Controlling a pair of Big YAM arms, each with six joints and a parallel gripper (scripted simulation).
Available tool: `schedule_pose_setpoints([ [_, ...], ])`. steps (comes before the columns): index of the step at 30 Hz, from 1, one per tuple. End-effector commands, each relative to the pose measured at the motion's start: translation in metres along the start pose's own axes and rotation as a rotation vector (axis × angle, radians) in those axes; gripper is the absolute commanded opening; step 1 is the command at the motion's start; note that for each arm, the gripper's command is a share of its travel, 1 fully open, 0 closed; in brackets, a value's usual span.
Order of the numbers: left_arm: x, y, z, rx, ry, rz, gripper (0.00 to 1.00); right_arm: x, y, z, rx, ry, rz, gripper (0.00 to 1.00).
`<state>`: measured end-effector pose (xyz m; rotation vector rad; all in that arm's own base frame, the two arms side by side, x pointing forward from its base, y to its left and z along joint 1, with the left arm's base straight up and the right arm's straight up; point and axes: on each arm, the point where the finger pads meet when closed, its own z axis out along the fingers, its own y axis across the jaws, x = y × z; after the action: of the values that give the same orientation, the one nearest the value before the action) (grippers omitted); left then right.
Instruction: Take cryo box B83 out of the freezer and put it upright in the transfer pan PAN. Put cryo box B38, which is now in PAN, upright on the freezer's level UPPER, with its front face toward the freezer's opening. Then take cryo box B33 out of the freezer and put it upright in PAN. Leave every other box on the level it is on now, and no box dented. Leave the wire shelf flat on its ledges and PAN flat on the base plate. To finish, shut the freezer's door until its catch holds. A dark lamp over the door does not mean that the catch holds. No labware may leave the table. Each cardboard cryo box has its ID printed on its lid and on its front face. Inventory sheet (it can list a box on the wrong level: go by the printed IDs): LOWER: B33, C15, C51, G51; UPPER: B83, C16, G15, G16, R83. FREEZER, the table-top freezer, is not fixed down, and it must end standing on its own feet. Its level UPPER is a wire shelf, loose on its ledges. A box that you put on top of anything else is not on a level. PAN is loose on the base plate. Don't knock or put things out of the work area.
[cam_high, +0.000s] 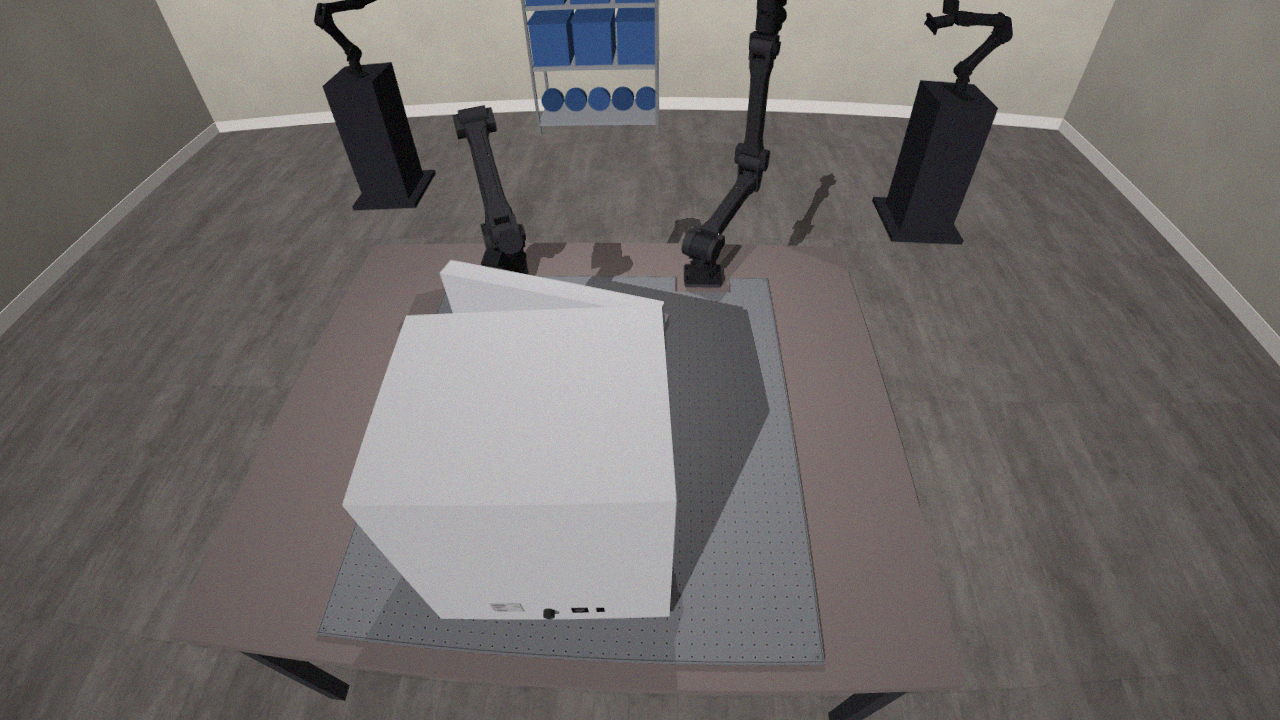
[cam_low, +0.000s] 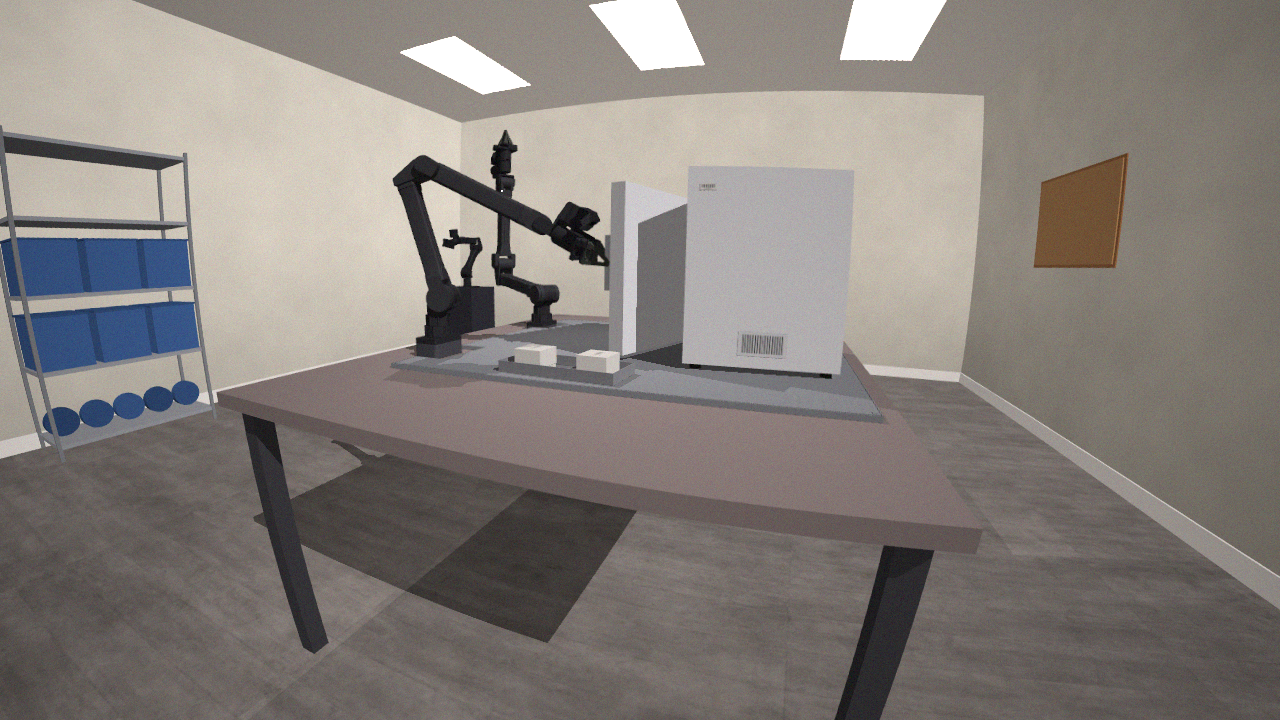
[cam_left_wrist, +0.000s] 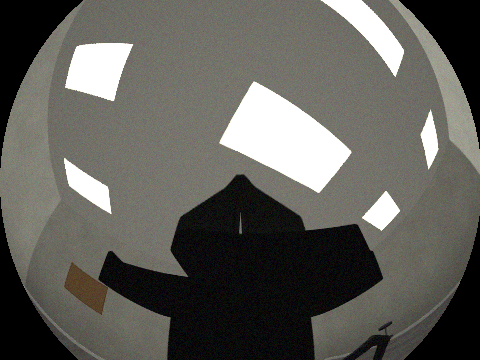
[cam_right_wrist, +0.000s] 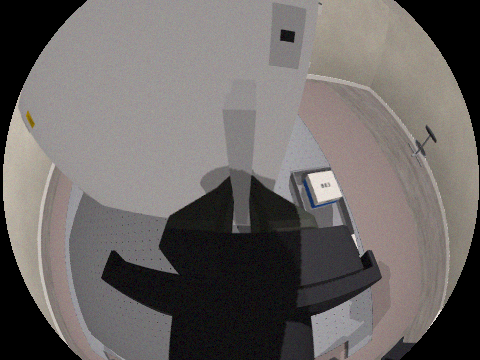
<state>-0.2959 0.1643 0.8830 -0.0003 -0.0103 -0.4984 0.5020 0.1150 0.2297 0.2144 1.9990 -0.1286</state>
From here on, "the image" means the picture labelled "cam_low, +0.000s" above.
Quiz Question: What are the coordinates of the white table-top freezer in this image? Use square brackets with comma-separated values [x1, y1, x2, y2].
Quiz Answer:
[604, 167, 854, 378]

